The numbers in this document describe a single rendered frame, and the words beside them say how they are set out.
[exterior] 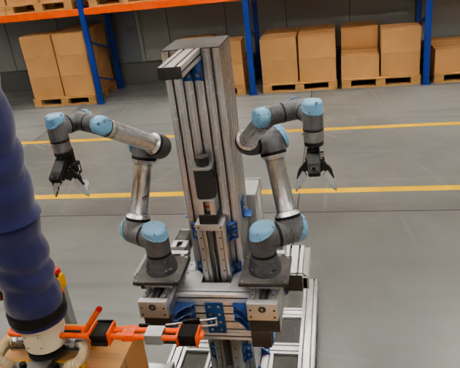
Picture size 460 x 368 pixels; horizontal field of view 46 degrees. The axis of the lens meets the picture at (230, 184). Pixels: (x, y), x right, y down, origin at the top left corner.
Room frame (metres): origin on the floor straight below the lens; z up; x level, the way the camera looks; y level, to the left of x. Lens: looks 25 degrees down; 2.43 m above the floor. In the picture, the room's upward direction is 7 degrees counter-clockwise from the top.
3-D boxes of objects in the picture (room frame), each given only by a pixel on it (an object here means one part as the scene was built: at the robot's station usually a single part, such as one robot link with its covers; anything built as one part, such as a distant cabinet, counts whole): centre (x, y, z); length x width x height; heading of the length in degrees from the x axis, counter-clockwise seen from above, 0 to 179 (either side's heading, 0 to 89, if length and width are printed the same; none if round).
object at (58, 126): (2.05, 0.65, 1.82); 0.09 x 0.08 x 0.11; 137
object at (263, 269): (2.05, -0.11, 1.09); 0.15 x 0.15 x 0.10
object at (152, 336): (1.65, 0.36, 1.07); 0.07 x 0.07 x 0.04; 78
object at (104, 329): (1.69, 0.57, 1.08); 0.10 x 0.08 x 0.06; 168
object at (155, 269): (2.16, 0.37, 1.09); 0.15 x 0.15 x 0.10
